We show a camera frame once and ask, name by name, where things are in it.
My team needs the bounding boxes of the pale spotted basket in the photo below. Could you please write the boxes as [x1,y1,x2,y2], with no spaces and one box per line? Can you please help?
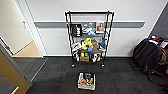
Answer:
[77,72,97,91]

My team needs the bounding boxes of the yellow plush toy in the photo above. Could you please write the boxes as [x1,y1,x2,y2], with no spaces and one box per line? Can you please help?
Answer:
[81,37,94,48]

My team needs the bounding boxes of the blue cup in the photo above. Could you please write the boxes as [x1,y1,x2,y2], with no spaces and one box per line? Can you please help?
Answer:
[87,47,94,52]

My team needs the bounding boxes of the yellow green bottles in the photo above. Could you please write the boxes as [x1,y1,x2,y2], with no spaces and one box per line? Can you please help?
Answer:
[80,52,90,58]

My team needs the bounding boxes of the printed magazine box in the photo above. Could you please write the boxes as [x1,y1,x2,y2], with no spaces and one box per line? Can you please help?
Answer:
[70,42,83,53]

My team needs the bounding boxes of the open cardboard box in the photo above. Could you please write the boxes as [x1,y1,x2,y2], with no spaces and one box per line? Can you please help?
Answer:
[79,54,90,63]

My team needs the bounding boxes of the dark printed packet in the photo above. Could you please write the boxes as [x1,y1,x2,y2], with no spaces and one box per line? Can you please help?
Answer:
[73,51,81,63]

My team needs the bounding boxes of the white flat box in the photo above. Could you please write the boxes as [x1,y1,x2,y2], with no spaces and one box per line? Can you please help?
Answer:
[82,27,93,34]

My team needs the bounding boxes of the black bag white print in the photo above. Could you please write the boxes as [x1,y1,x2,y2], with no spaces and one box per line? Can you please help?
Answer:
[69,23,83,38]

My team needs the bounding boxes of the blue shark plush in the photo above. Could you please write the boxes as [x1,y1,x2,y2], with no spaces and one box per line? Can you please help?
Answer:
[98,37,108,51]

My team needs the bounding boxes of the orange packet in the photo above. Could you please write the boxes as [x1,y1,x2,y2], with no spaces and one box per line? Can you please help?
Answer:
[98,56,104,62]

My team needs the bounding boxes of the box with portrait photo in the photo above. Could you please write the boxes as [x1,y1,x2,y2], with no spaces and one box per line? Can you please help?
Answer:
[95,21,106,34]

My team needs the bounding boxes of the brown plush toy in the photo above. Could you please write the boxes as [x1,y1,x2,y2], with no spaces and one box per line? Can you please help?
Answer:
[80,78,93,86]

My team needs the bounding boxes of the black office chair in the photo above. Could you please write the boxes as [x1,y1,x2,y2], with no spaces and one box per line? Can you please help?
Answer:
[132,36,168,83]

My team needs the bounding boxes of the wooden door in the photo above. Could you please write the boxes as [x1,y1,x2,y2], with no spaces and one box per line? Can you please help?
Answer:
[0,41,33,94]

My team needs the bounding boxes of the black wire shelf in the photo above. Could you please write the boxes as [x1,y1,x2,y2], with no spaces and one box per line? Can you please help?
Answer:
[64,10,115,69]

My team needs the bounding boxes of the long grey wall band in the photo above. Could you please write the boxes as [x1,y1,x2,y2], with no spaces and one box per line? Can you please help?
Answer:
[34,21,146,29]

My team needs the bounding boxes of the white door frame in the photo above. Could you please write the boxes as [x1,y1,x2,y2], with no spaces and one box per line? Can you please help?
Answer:
[14,0,48,58]

